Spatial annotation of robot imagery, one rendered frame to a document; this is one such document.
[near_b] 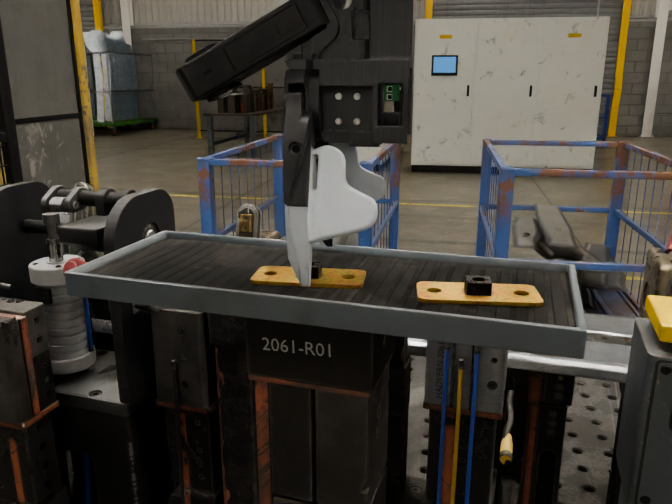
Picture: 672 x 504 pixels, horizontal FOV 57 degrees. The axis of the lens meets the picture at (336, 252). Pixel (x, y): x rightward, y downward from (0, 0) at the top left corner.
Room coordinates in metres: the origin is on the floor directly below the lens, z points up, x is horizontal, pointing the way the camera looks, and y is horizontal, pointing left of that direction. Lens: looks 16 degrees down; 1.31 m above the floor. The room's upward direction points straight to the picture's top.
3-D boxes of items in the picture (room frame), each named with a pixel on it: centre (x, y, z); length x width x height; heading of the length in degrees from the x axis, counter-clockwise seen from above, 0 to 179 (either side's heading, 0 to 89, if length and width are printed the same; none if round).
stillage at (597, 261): (3.01, -1.15, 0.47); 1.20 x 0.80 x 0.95; 171
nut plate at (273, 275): (0.45, 0.02, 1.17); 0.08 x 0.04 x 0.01; 82
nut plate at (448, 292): (0.41, -0.10, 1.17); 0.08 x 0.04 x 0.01; 84
